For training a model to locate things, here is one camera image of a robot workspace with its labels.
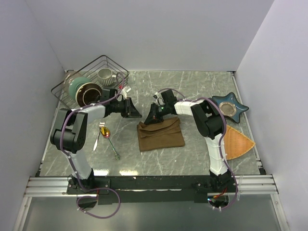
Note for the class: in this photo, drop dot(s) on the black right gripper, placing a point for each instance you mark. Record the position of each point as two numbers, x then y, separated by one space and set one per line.
153 117

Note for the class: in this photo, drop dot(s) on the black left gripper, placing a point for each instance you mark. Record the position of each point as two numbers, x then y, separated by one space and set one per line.
130 110

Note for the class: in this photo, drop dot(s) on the brown cloth napkin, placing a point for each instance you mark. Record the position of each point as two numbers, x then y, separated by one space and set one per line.
166 134

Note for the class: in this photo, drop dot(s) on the iridescent spoon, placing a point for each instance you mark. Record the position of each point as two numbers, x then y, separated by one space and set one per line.
107 134

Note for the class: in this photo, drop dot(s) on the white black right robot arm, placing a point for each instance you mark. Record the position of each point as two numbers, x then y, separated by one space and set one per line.
210 123

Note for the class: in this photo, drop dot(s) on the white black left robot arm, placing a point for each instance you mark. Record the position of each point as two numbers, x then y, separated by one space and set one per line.
70 128

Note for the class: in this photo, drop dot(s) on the silver fork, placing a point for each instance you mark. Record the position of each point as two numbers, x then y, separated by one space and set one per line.
98 138

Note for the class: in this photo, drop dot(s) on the striped ceramic mug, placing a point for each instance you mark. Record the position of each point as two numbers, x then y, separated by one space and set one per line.
106 77

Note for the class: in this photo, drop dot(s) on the brown ceramic bowl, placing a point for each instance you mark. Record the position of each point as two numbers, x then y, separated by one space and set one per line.
87 93

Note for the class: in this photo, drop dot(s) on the green ceramic bowl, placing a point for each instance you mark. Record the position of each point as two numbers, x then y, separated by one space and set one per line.
75 85

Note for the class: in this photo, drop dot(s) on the clear glass jar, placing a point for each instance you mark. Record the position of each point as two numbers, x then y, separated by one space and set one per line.
69 77

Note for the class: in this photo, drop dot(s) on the blue star-shaped dish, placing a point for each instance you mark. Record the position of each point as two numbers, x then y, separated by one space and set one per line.
230 107

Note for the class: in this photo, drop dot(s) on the orange woven placemat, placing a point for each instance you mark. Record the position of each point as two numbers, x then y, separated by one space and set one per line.
236 143

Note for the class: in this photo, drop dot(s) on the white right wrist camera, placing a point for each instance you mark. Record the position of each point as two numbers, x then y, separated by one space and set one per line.
158 100

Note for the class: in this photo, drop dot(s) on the black wire dish rack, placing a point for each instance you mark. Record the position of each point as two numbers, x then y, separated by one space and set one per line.
90 71

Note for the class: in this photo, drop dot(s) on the aluminium frame rail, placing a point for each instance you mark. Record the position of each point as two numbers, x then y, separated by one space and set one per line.
63 186

